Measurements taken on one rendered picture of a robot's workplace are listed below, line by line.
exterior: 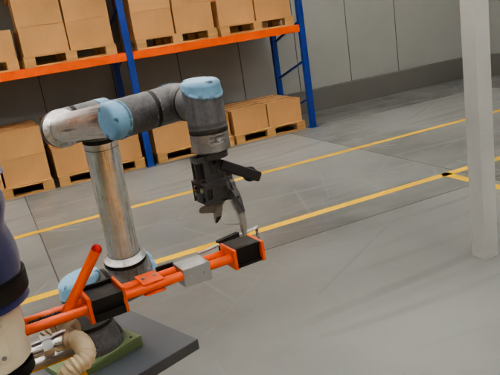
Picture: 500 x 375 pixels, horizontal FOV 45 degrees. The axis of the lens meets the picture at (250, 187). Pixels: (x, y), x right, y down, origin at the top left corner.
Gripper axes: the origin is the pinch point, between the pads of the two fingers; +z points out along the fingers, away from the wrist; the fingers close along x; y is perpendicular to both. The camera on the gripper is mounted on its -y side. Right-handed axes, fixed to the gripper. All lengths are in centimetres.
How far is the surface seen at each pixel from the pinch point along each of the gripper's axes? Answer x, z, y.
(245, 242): 2.6, 3.2, -1.4
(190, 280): 4.2, 7.1, 14.9
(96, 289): -1.6, 3.8, 34.6
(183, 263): 0.7, 4.0, 14.4
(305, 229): -286, 132, -204
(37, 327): 4.1, 5.2, 48.8
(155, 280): 3.9, 4.1, 22.8
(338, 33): -778, 3, -645
